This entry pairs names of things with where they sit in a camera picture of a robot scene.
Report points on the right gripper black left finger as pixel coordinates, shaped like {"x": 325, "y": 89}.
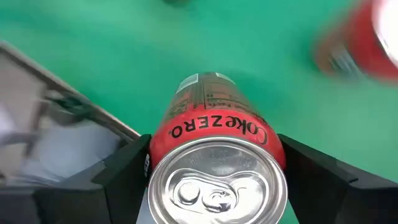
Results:
{"x": 77, "y": 202}

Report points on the red Coca-Cola can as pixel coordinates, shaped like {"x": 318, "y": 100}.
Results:
{"x": 211, "y": 124}

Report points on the green table mat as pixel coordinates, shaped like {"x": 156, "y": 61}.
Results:
{"x": 155, "y": 46}

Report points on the red Fanta strawberry can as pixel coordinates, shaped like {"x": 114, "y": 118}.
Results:
{"x": 367, "y": 46}

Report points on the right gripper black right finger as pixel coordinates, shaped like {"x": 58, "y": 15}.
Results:
{"x": 342, "y": 202}

